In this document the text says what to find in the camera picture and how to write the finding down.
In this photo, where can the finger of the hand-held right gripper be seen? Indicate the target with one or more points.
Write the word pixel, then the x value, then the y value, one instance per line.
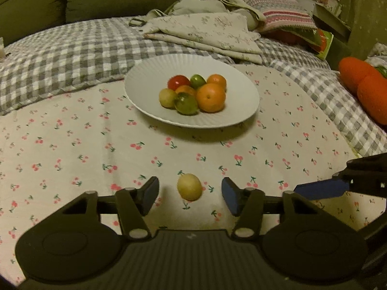
pixel 320 188

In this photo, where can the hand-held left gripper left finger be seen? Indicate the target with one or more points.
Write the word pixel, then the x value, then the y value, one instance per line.
pixel 150 195

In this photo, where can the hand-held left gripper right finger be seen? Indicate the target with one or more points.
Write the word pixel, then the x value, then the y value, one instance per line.
pixel 229 196

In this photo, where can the pale yellow jujube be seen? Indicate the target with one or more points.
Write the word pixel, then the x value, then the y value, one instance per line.
pixel 189 186
pixel 167 97

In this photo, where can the green lime front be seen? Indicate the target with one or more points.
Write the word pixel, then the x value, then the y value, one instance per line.
pixel 186 104

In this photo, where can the green lime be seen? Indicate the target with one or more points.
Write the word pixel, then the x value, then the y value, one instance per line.
pixel 198 80
pixel 186 104

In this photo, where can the white ribbed plate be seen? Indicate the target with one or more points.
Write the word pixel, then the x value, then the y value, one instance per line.
pixel 235 96

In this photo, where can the large orange tangerine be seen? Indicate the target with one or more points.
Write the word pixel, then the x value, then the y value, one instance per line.
pixel 210 98

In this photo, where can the small orange tangerine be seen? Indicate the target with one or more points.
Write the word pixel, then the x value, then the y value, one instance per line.
pixel 217 81
pixel 185 89

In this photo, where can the red tomato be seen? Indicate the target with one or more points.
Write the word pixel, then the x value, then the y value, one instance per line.
pixel 177 82

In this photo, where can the green lime back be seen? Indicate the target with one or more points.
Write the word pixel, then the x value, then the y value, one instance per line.
pixel 198 80

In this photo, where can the cherry print cloth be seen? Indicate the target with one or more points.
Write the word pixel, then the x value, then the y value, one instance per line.
pixel 90 145

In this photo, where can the orange plush toy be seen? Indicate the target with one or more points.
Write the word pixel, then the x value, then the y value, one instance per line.
pixel 369 90

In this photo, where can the green and orange packet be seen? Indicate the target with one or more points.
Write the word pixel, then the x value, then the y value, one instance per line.
pixel 323 43

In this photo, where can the red cloth item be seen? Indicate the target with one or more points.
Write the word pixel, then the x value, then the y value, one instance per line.
pixel 287 37

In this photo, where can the folded floral cloth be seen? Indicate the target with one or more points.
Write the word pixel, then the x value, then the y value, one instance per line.
pixel 211 33

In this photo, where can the grey checked blanket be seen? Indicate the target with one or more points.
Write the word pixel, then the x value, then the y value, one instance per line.
pixel 60 57

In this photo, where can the green dotted fabric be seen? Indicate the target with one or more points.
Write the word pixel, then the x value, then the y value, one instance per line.
pixel 369 12

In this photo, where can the striped patterned pillow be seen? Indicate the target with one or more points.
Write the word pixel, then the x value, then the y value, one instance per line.
pixel 272 6

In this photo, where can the beige canvas bag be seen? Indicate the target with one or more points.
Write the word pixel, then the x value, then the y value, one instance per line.
pixel 196 6

